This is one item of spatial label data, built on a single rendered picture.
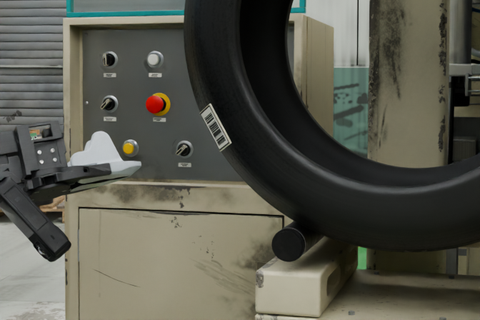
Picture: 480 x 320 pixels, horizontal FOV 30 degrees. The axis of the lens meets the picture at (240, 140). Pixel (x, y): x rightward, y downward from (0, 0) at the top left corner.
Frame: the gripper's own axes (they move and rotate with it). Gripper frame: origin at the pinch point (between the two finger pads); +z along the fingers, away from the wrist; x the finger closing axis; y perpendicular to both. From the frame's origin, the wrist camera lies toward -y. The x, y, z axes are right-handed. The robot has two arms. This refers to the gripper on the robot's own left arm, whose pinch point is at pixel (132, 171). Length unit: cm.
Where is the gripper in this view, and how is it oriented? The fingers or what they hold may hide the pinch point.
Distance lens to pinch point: 114.4
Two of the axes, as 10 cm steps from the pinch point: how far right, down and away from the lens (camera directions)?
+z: 8.9, -1.5, 4.2
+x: -3.7, 2.9, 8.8
